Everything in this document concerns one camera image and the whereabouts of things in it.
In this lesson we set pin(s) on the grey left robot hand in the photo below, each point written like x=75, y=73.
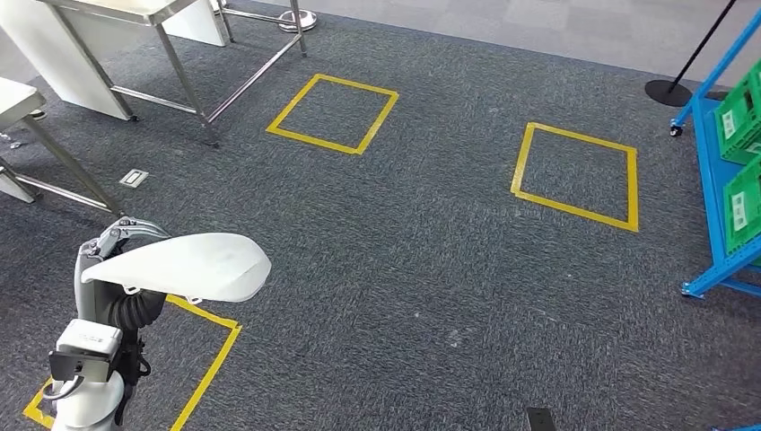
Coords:
x=89, y=303

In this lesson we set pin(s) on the white plastic shell part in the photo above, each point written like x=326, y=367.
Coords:
x=190, y=268

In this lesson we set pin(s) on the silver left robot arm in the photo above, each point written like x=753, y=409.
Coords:
x=89, y=404

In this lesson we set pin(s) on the blue steel shelf rack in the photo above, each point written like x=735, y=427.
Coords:
x=710, y=196

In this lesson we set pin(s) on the silver floor socket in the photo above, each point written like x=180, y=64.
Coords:
x=134, y=178

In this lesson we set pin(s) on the yellow floor tape square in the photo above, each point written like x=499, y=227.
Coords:
x=632, y=190
x=209, y=372
x=356, y=84

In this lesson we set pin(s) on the white side panel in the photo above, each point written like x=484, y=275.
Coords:
x=59, y=59

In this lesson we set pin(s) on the silver round stanchion base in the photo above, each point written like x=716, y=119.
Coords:
x=297, y=22

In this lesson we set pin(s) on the black stanchion with flat base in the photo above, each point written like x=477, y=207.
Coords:
x=669, y=94

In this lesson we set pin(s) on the green plastic crate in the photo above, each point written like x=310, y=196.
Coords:
x=746, y=208
x=740, y=119

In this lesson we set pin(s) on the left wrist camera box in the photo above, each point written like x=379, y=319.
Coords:
x=89, y=342

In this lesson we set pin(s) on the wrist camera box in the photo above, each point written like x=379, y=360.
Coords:
x=541, y=421
x=89, y=342

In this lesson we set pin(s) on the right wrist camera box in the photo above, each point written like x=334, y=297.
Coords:
x=541, y=421

